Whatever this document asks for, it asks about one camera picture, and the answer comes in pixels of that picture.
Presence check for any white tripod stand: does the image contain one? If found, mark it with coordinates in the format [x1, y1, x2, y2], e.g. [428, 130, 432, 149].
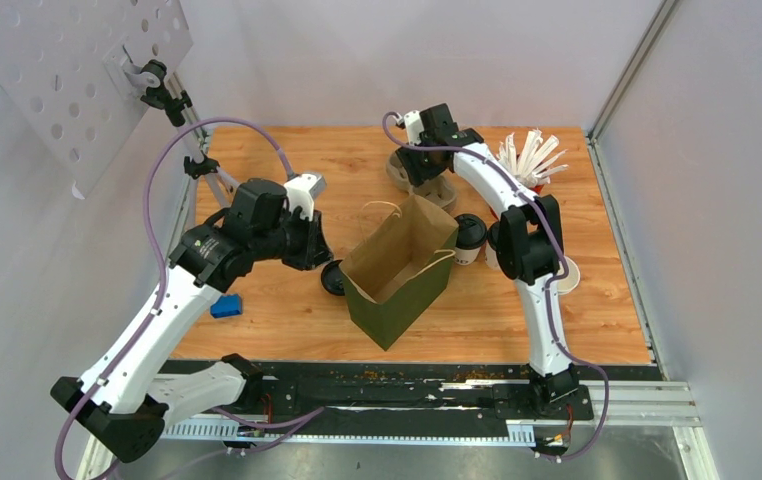
[135, 59, 238, 207]

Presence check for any green paper bag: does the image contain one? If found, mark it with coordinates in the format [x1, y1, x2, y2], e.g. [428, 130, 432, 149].
[340, 196, 459, 351]

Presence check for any black coffee cup lid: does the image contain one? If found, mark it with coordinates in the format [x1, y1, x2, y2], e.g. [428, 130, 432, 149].
[454, 213, 488, 250]

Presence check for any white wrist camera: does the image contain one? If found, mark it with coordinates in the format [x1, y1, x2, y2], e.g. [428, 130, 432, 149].
[399, 110, 424, 145]
[283, 172, 327, 221]

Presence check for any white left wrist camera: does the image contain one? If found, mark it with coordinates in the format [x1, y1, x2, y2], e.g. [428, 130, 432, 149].
[283, 172, 327, 221]

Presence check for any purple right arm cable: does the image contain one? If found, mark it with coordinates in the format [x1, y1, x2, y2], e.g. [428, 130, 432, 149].
[381, 111, 611, 462]

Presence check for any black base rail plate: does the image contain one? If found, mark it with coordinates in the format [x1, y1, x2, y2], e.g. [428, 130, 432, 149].
[225, 361, 594, 438]

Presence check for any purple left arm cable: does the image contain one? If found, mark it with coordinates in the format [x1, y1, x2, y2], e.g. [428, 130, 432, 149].
[54, 117, 296, 480]

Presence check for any blue toy brick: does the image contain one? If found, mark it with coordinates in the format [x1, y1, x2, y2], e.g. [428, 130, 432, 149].
[209, 294, 244, 319]

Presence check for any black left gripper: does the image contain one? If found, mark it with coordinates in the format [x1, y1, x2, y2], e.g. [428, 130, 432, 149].
[253, 205, 336, 271]

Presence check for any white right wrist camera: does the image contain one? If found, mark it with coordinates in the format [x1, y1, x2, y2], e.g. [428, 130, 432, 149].
[399, 110, 424, 145]

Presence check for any red cylindrical straw holder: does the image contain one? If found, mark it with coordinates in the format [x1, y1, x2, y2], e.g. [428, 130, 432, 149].
[490, 185, 545, 219]

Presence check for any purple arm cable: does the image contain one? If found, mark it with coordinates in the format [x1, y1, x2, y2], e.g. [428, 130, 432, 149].
[381, 111, 611, 462]
[54, 117, 296, 480]

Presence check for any cardboard cup carrier stack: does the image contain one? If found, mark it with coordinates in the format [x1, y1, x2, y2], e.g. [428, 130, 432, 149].
[385, 153, 458, 213]

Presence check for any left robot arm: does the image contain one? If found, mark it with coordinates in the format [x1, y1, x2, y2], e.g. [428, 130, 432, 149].
[51, 173, 333, 463]

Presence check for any white paper cup stack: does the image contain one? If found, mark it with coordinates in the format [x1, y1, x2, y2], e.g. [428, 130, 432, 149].
[556, 256, 581, 295]

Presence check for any white paper coffee cup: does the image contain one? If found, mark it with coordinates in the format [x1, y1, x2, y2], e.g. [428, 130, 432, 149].
[454, 245, 483, 266]

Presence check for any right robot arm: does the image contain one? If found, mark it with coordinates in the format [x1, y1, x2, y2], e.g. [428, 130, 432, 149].
[382, 104, 579, 418]

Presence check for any wrapped white straws bundle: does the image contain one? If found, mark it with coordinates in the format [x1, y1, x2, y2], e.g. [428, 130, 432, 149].
[498, 129, 569, 192]

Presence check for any white perforated board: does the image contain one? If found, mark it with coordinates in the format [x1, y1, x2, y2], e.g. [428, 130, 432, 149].
[0, 0, 193, 198]

